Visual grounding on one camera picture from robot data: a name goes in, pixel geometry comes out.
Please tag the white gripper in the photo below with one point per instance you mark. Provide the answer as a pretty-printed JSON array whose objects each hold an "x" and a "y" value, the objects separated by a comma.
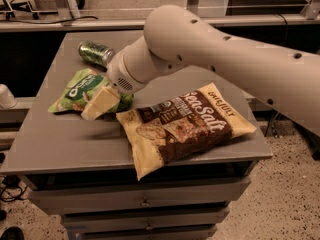
[{"x": 117, "y": 73}]

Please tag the green rice chip bag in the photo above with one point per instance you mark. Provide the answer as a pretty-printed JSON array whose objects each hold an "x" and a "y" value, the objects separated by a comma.
[{"x": 80, "y": 89}]

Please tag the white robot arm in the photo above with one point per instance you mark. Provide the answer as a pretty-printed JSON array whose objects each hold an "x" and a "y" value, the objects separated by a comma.
[{"x": 285, "y": 79}]

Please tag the brown sea salt chip bag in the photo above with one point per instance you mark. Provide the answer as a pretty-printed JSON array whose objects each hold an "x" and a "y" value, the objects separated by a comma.
[{"x": 189, "y": 123}]

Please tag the green soda can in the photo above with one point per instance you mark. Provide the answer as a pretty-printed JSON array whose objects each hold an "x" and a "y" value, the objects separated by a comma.
[{"x": 95, "y": 53}]

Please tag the grey drawer cabinet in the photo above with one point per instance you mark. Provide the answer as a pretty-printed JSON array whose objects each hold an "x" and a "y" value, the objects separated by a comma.
[{"x": 83, "y": 171}]

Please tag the white cup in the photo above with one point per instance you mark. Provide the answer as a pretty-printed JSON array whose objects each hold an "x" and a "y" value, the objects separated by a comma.
[{"x": 7, "y": 99}]

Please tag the wheeled cart base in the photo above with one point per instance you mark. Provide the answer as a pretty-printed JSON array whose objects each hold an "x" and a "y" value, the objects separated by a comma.
[{"x": 38, "y": 9}]

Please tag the black shoe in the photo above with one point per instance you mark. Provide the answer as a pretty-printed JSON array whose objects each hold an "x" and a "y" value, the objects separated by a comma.
[{"x": 12, "y": 233}]

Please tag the metal railing frame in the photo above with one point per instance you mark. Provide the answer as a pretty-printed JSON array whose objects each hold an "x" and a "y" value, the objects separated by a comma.
[{"x": 99, "y": 14}]

